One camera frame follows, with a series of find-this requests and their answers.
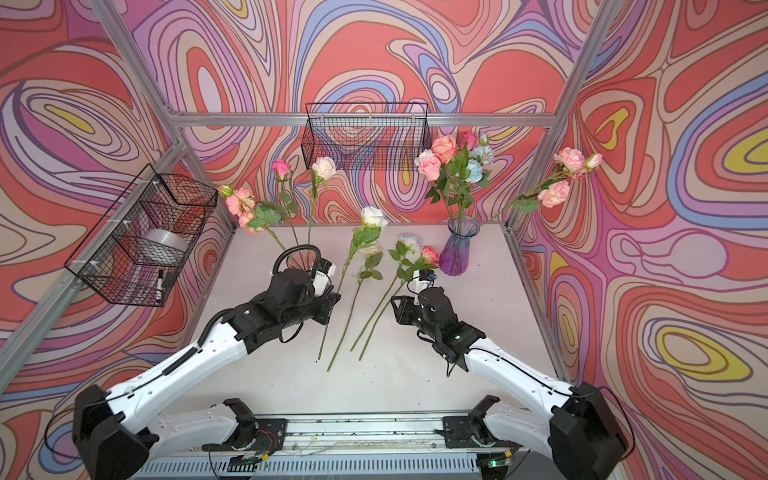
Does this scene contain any pale cream rose stem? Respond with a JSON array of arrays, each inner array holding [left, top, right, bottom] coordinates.
[[326, 242, 383, 372]]

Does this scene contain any red rimmed glass vase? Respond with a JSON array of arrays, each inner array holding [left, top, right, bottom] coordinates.
[[285, 244, 321, 272]]

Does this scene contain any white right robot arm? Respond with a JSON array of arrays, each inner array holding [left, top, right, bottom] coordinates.
[[390, 287, 630, 479]]

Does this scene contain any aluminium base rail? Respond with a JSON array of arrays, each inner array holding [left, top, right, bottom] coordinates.
[[119, 409, 613, 478]]

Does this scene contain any black wire basket left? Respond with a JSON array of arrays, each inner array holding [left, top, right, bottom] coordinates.
[[64, 165, 217, 308]]

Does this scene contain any hot pink rose stem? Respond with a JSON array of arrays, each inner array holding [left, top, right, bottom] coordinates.
[[460, 131, 478, 151]]

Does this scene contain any purple blue glass vase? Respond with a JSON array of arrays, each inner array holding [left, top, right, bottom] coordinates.
[[439, 216, 480, 277]]

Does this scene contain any magenta rose stem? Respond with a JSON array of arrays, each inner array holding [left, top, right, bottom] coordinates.
[[272, 159, 299, 244]]

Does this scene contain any pale pink rose bunch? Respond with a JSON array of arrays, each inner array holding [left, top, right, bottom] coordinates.
[[487, 147, 604, 223]]

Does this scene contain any silver tape roll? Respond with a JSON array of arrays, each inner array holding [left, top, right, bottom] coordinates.
[[143, 228, 189, 251]]

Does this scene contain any red pink rose stem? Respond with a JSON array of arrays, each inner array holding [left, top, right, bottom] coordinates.
[[358, 244, 442, 362]]

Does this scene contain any salmon pink rose stem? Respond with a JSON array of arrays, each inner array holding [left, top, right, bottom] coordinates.
[[431, 135, 465, 220]]

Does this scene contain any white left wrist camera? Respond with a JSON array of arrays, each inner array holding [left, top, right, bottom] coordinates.
[[312, 257, 336, 298]]

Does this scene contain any pink spray rose bunch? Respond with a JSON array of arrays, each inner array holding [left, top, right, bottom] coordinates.
[[217, 185, 286, 251]]

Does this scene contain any light pink rose stem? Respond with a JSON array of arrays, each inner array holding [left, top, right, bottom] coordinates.
[[414, 150, 455, 223]]

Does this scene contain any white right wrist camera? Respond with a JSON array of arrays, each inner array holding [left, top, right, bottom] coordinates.
[[407, 269, 436, 296]]

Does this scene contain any light blue flower stem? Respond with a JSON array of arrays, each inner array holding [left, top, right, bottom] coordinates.
[[459, 135, 495, 210]]

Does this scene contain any black wire basket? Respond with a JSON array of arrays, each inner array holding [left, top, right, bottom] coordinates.
[[64, 165, 217, 308], [301, 101, 432, 171]]

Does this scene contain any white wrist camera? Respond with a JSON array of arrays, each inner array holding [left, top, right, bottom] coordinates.
[[312, 257, 336, 298], [407, 269, 436, 296]]

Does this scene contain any cream peach rose stem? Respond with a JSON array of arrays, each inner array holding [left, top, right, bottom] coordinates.
[[307, 156, 337, 242]]

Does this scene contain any white rose stem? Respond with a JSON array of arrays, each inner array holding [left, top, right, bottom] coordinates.
[[338, 206, 389, 342]]

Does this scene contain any black wire basket back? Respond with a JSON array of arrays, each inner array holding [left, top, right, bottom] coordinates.
[[301, 101, 432, 171]]

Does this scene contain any black marker pen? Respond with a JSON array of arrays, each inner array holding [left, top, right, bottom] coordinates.
[[155, 269, 164, 305]]

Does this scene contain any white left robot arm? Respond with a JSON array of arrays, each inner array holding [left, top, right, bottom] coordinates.
[[72, 244, 341, 479]]

